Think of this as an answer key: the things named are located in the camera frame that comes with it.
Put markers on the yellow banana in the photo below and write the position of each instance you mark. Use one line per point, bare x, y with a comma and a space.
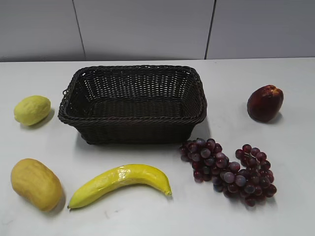
119, 177

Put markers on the black wicker basket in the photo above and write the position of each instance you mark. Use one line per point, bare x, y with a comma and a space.
139, 104

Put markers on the dark red apple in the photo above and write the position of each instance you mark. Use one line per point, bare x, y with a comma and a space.
264, 104

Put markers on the purple grape bunch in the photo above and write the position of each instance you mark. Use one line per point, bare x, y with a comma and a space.
249, 178

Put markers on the yellow-green lemon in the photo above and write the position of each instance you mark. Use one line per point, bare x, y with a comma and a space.
32, 110

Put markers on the yellow mango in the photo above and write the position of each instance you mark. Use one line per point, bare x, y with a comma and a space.
36, 183

